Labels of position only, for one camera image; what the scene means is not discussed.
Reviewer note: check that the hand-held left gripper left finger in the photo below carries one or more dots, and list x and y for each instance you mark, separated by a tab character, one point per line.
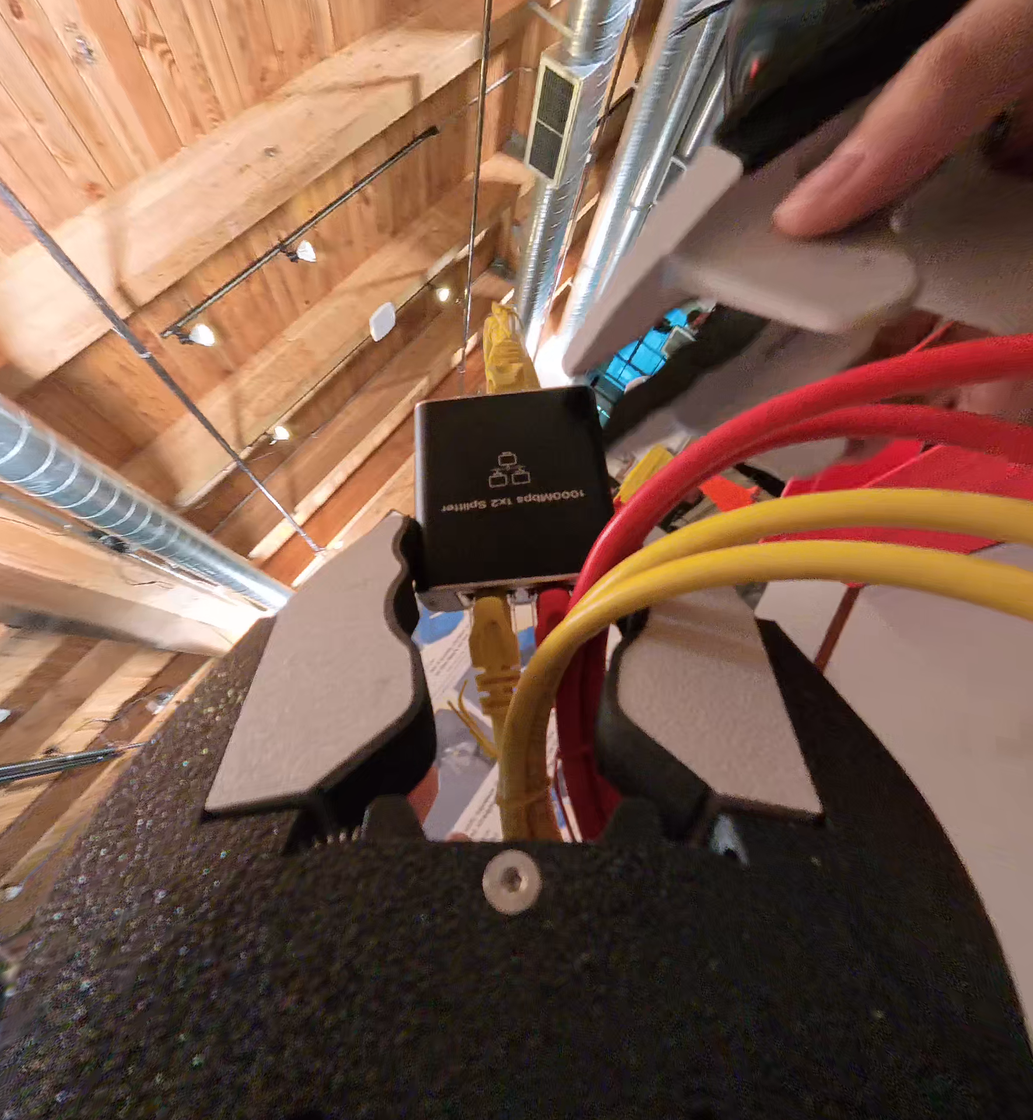
324	682

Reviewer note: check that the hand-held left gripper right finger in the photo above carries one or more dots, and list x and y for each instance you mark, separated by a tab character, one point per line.
717	726

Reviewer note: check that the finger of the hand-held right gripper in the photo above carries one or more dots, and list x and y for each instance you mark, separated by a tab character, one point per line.
656	262

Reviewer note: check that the black ethernet splitter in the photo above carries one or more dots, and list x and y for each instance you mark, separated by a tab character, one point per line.
512	472

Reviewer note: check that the person's right hand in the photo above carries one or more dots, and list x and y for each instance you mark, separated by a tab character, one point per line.
962	105

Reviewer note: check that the white air vent grille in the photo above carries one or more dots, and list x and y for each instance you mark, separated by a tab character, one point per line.
553	114

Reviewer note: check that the thin metal rod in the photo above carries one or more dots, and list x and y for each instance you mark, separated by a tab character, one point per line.
477	175

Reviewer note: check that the white ceiling access point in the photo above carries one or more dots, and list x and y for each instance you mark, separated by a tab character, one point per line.
383	322

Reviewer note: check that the red plastic bin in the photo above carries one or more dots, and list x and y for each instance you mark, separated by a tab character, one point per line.
962	477

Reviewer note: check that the silver sprinkler pipe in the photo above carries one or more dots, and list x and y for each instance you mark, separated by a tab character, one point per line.
131	341

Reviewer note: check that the silver ventilation duct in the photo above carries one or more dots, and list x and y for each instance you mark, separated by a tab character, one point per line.
560	245
87	490

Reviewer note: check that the black track light rail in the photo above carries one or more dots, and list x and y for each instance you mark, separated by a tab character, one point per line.
306	227

